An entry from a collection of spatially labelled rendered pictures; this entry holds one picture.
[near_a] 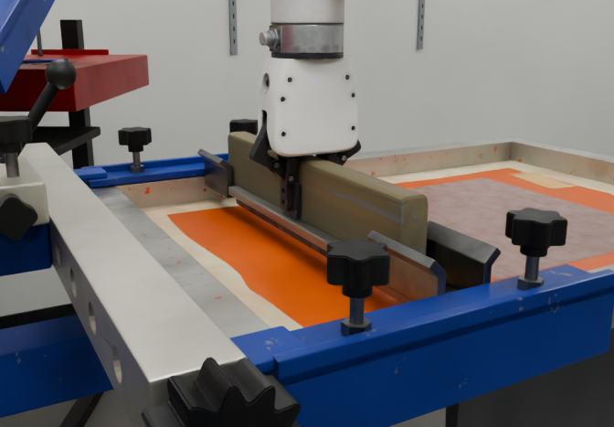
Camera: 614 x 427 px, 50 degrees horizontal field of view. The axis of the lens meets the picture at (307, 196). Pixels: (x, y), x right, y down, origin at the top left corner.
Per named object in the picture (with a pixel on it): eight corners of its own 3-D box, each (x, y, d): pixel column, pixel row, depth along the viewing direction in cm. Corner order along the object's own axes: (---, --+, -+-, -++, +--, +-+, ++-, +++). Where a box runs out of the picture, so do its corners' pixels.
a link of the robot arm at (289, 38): (278, 24, 63) (278, 55, 63) (357, 24, 67) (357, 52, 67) (246, 24, 69) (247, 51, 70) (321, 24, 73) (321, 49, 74)
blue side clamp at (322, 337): (559, 328, 59) (567, 252, 57) (608, 352, 54) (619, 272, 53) (246, 423, 45) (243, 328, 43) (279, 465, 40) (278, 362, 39)
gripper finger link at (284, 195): (274, 161, 68) (274, 224, 70) (301, 158, 70) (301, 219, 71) (260, 155, 71) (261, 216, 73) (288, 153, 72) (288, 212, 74)
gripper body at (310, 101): (279, 45, 63) (280, 161, 66) (368, 43, 68) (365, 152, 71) (247, 42, 69) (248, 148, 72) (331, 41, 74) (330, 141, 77)
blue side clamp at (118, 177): (280, 191, 106) (279, 147, 104) (294, 197, 102) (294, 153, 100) (85, 217, 92) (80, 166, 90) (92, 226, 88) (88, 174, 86)
